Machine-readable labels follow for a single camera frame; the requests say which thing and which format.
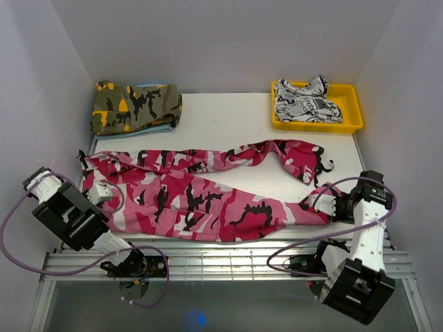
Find pink camouflage trousers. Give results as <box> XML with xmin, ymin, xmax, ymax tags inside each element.
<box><xmin>79</xmin><ymin>140</ymin><xmax>332</xmax><ymax>242</ymax></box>

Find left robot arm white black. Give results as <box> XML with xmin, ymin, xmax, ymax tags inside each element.
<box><xmin>23</xmin><ymin>167</ymin><xmax>147</xmax><ymax>277</ymax></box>

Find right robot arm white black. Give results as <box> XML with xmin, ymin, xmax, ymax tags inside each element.
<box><xmin>309</xmin><ymin>170</ymin><xmax>395</xmax><ymax>325</ymax></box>

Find white black newsprint trousers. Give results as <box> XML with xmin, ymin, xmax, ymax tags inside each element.
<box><xmin>273</xmin><ymin>75</ymin><xmax>343</xmax><ymax>124</ymax></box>

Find green camouflage folded trousers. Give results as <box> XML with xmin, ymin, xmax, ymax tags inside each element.
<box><xmin>90</xmin><ymin>80</ymin><xmax>183</xmax><ymax>135</ymax></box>

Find yellow plastic tray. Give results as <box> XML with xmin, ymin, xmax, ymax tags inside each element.
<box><xmin>271</xmin><ymin>81</ymin><xmax>364</xmax><ymax>134</ymax></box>

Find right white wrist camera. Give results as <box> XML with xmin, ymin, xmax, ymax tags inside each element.
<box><xmin>309</xmin><ymin>194</ymin><xmax>336</xmax><ymax>217</ymax></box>

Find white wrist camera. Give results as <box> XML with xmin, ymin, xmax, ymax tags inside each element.
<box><xmin>86</xmin><ymin>184</ymin><xmax>113</xmax><ymax>205</ymax></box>
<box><xmin>309</xmin><ymin>194</ymin><xmax>336</xmax><ymax>217</ymax></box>

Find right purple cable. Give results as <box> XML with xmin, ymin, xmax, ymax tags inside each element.
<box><xmin>266</xmin><ymin>176</ymin><xmax>397</xmax><ymax>278</ymax></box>

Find purple cable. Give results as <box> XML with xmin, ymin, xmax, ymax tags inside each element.
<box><xmin>266</xmin><ymin>176</ymin><xmax>397</xmax><ymax>278</ymax></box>
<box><xmin>0</xmin><ymin>172</ymin><xmax>170</xmax><ymax>309</ymax></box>

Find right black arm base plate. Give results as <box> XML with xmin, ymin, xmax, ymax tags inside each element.
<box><xmin>289</xmin><ymin>254</ymin><xmax>326</xmax><ymax>275</ymax></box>

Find aluminium frame rail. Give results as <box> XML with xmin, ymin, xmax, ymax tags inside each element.
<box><xmin>42</xmin><ymin>239</ymin><xmax>416</xmax><ymax>282</ymax></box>

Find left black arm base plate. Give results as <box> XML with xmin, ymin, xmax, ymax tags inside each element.
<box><xmin>100</xmin><ymin>255</ymin><xmax>167</xmax><ymax>278</ymax></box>

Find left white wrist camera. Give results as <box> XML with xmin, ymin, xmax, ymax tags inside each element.
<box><xmin>86</xmin><ymin>184</ymin><xmax>113</xmax><ymax>205</ymax></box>

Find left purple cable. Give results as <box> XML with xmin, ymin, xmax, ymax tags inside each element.
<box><xmin>0</xmin><ymin>172</ymin><xmax>170</xmax><ymax>309</ymax></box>

